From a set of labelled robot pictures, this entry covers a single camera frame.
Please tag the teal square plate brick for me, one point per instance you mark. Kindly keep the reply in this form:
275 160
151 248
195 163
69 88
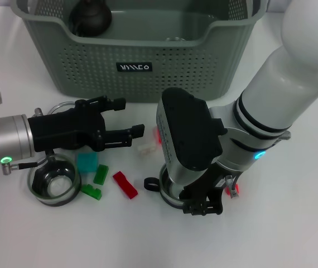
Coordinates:
87 163

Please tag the green flat brick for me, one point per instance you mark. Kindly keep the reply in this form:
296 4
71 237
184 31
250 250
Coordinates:
101 174

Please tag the dark red long brick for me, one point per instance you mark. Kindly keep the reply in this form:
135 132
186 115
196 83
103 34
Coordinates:
125 185

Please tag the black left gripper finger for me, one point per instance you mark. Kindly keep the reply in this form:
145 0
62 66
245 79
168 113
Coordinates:
117 138
118 104

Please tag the small white brick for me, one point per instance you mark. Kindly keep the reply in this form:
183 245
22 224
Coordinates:
146 149

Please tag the black teapot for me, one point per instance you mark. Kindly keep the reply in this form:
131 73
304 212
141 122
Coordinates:
92 19

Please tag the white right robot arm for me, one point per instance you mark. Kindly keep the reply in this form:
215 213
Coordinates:
287 83

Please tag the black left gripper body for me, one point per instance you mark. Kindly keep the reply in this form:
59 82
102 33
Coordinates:
64 128

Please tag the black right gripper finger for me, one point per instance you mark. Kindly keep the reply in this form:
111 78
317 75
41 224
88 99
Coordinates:
203 209

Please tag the small red brick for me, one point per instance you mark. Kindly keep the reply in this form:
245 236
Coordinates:
237 190

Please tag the red wedge brick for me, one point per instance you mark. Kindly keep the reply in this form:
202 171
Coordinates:
156 135

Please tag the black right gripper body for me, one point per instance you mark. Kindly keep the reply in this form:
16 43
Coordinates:
209 187

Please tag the grey-green plastic storage bin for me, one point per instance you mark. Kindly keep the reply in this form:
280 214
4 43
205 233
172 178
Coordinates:
148 81

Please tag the green notched brick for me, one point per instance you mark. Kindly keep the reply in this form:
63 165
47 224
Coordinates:
92 192

